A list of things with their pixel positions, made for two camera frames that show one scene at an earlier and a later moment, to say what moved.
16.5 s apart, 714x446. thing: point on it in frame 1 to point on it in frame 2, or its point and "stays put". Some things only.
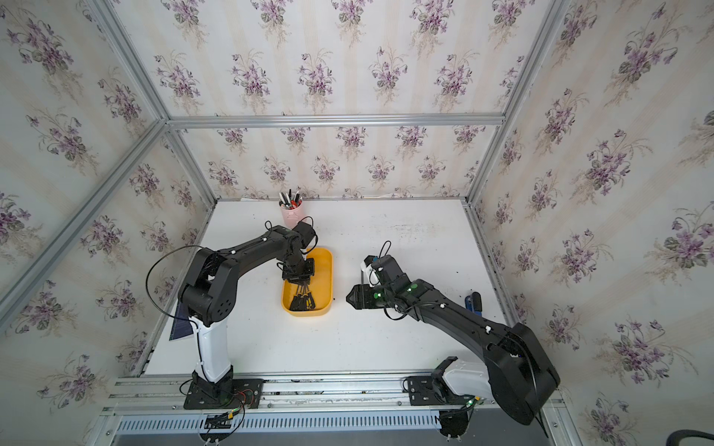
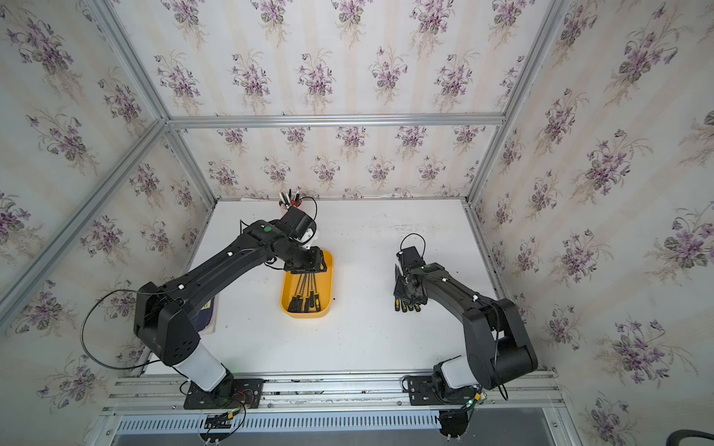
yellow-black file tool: x=295 y=305 stays put
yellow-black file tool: x=299 y=302 stays put
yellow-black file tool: x=302 y=299 to x=316 y=295
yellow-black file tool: x=310 y=303 stays put
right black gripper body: x=376 y=296 to x=401 y=289
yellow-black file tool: x=305 y=294 stays put
